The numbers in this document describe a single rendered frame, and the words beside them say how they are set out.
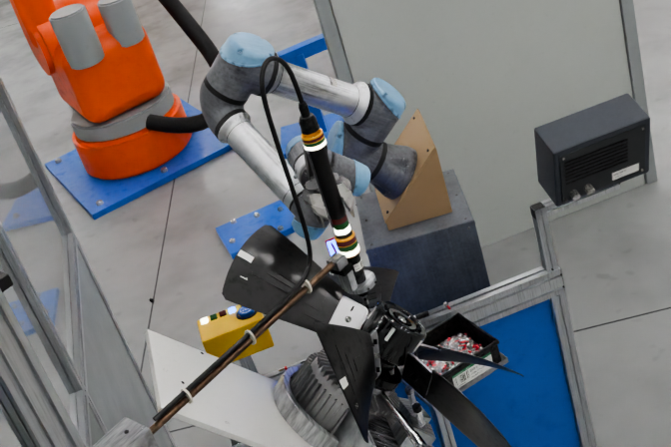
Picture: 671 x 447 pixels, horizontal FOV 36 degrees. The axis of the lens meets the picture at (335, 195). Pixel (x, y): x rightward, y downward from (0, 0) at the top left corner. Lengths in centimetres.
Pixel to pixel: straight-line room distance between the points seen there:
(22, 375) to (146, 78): 432
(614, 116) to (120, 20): 357
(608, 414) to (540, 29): 150
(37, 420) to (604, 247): 301
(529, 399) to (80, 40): 342
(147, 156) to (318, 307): 387
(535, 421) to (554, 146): 88
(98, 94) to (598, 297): 299
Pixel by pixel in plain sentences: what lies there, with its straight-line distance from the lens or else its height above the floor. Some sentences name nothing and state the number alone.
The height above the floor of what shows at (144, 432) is 140.
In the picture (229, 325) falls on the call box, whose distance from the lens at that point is 256.
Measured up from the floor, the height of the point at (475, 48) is 88.
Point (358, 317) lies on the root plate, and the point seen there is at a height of 125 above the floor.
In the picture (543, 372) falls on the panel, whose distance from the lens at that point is 298.
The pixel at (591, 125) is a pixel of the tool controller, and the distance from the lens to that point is 262.
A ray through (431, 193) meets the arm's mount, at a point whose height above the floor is 108.
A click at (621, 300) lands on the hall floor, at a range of 404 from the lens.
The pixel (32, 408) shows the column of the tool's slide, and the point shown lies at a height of 158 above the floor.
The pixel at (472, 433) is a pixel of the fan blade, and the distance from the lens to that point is 213.
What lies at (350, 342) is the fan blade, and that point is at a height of 134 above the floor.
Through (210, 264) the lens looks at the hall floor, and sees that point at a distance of 494.
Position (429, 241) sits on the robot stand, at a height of 97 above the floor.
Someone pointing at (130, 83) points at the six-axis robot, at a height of 54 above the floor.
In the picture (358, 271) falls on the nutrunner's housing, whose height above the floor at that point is 132.
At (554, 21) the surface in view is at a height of 87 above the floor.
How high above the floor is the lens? 250
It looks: 29 degrees down
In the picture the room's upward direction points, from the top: 18 degrees counter-clockwise
